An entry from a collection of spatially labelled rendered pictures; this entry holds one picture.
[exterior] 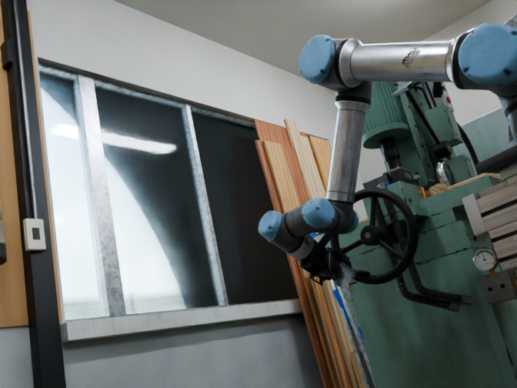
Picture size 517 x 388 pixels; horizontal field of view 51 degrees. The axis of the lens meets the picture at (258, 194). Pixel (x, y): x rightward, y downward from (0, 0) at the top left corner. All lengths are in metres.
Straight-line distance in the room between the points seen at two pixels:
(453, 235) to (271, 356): 1.72
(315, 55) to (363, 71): 0.13
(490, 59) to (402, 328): 0.97
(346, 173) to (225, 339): 1.71
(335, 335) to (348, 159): 1.93
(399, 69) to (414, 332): 0.89
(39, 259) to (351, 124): 1.43
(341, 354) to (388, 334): 1.41
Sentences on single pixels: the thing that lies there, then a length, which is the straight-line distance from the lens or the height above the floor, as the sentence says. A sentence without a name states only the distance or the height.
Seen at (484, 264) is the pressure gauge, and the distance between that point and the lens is 1.67.
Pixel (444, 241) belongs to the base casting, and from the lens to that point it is 1.77.
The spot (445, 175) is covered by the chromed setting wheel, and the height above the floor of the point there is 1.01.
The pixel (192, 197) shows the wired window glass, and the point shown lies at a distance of 3.21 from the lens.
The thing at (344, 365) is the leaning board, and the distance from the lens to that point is 3.25.
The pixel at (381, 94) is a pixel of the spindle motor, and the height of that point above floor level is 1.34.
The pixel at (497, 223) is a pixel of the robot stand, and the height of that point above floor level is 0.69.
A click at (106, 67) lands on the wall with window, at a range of 3.15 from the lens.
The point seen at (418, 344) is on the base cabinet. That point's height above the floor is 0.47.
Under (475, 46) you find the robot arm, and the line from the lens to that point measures 1.17.
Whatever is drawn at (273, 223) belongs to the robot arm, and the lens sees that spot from 1.38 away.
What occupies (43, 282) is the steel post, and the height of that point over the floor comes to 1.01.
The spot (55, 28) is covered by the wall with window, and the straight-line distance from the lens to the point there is 3.10.
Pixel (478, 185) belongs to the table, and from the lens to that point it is 1.75.
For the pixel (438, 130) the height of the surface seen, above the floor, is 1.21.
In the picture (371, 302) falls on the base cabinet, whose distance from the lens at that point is 1.88.
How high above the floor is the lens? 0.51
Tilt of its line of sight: 17 degrees up
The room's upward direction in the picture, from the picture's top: 13 degrees counter-clockwise
